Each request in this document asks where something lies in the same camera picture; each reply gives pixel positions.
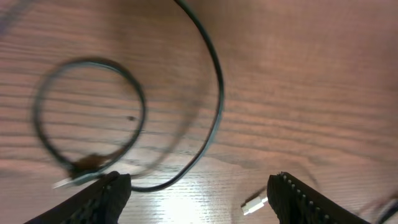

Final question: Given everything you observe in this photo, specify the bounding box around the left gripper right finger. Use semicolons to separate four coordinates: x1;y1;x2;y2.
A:
267;172;369;224

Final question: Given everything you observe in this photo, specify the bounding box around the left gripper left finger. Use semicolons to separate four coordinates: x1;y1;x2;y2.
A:
26;171;131;224

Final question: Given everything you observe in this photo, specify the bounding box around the long thin black cable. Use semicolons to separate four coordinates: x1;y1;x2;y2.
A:
30;0;398;224

